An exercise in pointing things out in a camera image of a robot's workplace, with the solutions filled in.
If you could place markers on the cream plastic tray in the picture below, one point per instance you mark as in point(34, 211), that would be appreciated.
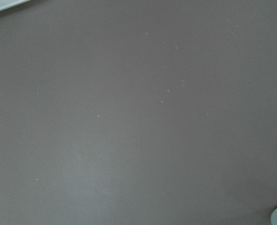
point(5, 4)

